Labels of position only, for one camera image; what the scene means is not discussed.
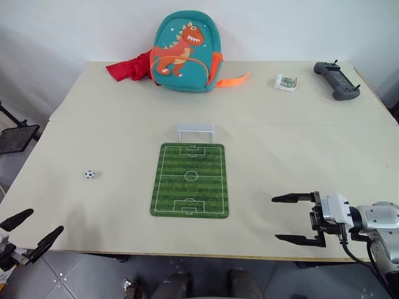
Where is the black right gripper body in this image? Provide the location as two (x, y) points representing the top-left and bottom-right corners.
(309, 191), (347, 243)

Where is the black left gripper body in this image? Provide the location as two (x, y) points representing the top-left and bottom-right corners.
(0, 243), (27, 272)

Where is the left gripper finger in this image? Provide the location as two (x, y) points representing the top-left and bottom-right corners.
(0, 208), (34, 232)
(28, 225), (65, 266)

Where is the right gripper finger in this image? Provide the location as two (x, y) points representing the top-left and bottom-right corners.
(271, 192), (316, 204)
(274, 234), (327, 249)

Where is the green soccer field mat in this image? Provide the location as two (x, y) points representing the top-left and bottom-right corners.
(149, 142), (230, 219)

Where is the small white goal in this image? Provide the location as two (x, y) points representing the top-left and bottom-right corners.
(176, 123), (216, 145)

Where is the black metal stand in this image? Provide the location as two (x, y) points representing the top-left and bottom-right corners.
(0, 100), (41, 156)

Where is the small dark lumpy object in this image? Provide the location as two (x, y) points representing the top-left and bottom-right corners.
(123, 278), (138, 299)

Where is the small battery pack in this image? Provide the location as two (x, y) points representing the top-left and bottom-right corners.
(274, 74), (299, 93)

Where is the grey remote controller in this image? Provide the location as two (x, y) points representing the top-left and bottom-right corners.
(313, 59), (363, 102)

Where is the dark rounded shape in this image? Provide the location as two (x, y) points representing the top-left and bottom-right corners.
(156, 272), (193, 299)

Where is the teal dinosaur backpack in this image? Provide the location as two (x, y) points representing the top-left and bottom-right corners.
(149, 10), (251, 93)

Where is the red cloth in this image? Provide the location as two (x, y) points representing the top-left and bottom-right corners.
(105, 51), (154, 83)

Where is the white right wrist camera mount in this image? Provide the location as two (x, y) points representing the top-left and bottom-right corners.
(320, 193), (353, 225)

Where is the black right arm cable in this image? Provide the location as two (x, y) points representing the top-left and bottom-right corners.
(337, 232), (389, 277)

